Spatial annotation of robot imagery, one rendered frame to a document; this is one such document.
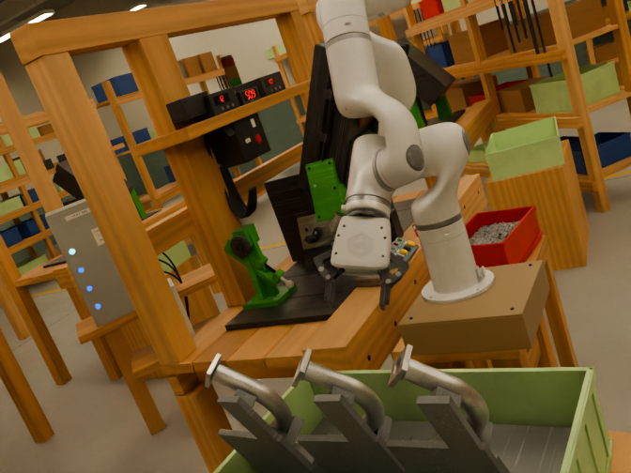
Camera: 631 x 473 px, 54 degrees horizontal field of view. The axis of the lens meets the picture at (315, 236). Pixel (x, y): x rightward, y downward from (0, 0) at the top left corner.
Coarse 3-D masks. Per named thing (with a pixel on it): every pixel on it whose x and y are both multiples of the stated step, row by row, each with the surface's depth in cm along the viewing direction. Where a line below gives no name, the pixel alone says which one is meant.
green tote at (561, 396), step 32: (384, 384) 128; (480, 384) 116; (512, 384) 113; (544, 384) 109; (576, 384) 106; (320, 416) 140; (416, 416) 127; (512, 416) 115; (544, 416) 112; (576, 416) 94; (576, 448) 88; (608, 448) 106
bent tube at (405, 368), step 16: (400, 368) 80; (416, 368) 82; (432, 368) 83; (416, 384) 82; (432, 384) 82; (448, 384) 82; (464, 384) 82; (464, 400) 82; (480, 400) 83; (480, 416) 84; (480, 432) 87
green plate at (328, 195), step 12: (312, 168) 220; (324, 168) 218; (312, 180) 221; (324, 180) 218; (336, 180) 216; (312, 192) 221; (324, 192) 219; (336, 192) 216; (324, 204) 219; (336, 204) 217; (324, 216) 220
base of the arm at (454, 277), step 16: (464, 224) 154; (432, 240) 152; (448, 240) 151; (464, 240) 153; (432, 256) 154; (448, 256) 152; (464, 256) 153; (432, 272) 157; (448, 272) 154; (464, 272) 154; (480, 272) 156; (432, 288) 163; (448, 288) 155; (464, 288) 154; (480, 288) 153
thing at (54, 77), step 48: (144, 48) 200; (288, 48) 288; (48, 96) 172; (144, 96) 207; (96, 144) 178; (192, 144) 212; (96, 192) 179; (192, 192) 214; (144, 240) 187; (144, 288) 186; (240, 288) 221
